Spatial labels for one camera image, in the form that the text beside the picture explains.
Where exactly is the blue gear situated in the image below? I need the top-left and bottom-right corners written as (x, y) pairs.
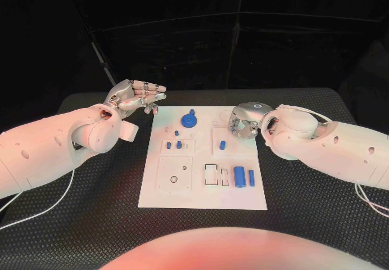
top-left (180, 114), bottom-right (199, 128)

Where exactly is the white cable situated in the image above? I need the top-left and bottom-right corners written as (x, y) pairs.
top-left (0, 168), bottom-right (75, 230)
top-left (356, 183), bottom-right (389, 213)
top-left (353, 183), bottom-right (389, 218)
top-left (278, 103), bottom-right (334, 123)
top-left (0, 191), bottom-right (23, 212)

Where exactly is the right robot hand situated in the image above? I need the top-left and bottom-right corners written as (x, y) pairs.
top-left (226, 101), bottom-right (275, 140)

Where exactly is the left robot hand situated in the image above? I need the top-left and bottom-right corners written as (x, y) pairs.
top-left (102, 79), bottom-right (167, 118)

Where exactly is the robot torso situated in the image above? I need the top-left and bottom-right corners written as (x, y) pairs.
top-left (96, 227), bottom-right (385, 270)

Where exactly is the thick blue cylinder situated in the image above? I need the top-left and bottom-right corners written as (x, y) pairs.
top-left (232, 166), bottom-right (248, 188)

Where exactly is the white task board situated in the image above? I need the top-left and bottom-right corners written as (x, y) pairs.
top-left (137, 106), bottom-right (268, 211)

